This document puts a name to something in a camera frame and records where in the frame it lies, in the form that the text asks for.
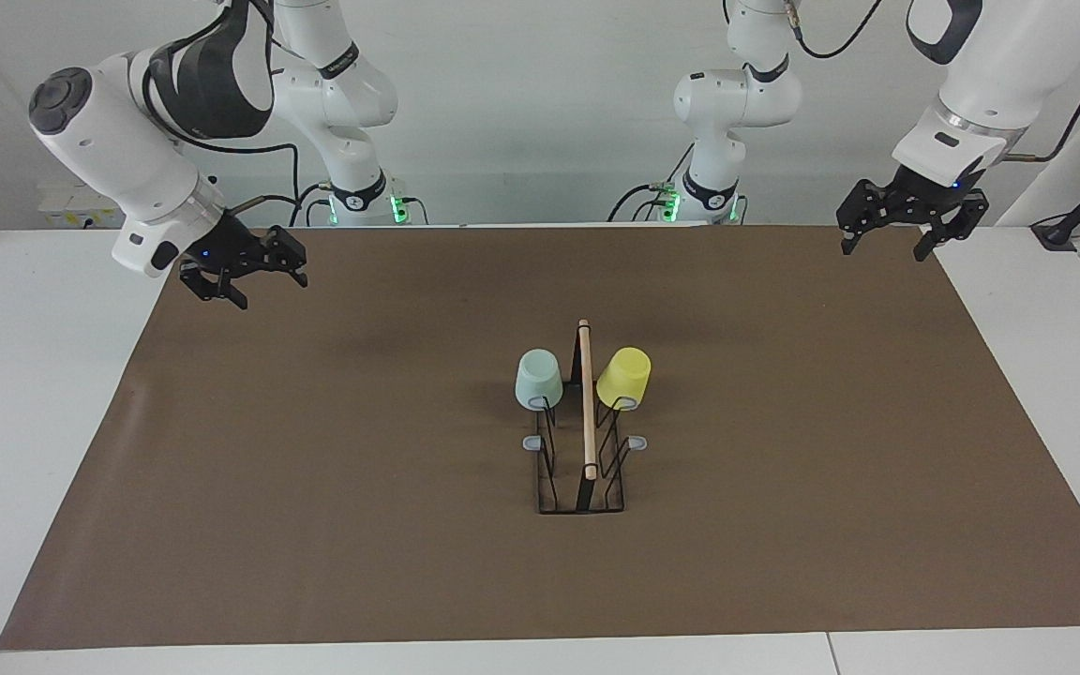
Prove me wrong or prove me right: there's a yellow plastic cup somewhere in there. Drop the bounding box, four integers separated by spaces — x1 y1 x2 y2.
596 347 653 412

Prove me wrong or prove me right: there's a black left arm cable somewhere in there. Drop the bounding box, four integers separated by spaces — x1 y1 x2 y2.
788 0 1080 162

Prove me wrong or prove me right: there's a black right base cable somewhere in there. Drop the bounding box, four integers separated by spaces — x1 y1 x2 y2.
289 181 330 228

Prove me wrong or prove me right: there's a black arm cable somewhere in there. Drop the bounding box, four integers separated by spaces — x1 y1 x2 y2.
788 0 1080 162
142 0 353 212

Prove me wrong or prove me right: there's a black base cable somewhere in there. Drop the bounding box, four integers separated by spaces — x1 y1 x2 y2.
607 141 696 223
289 181 330 228

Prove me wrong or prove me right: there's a black left base cable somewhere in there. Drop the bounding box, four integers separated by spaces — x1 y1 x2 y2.
607 141 696 223

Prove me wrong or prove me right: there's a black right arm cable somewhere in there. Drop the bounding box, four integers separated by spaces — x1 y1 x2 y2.
142 0 353 212

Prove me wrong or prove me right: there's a black wire cup rack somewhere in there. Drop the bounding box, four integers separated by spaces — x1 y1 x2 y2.
523 319 649 515

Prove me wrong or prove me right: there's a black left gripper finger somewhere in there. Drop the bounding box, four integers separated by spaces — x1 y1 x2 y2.
913 187 989 263
836 178 907 256

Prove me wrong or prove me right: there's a pale green plastic cup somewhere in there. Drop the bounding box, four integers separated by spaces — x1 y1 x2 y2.
514 349 564 412

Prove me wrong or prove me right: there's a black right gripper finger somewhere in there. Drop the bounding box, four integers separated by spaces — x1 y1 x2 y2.
262 226 309 289
179 261 250 311

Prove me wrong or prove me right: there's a brown table mat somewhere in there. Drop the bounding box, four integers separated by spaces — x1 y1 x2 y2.
0 223 1080 651

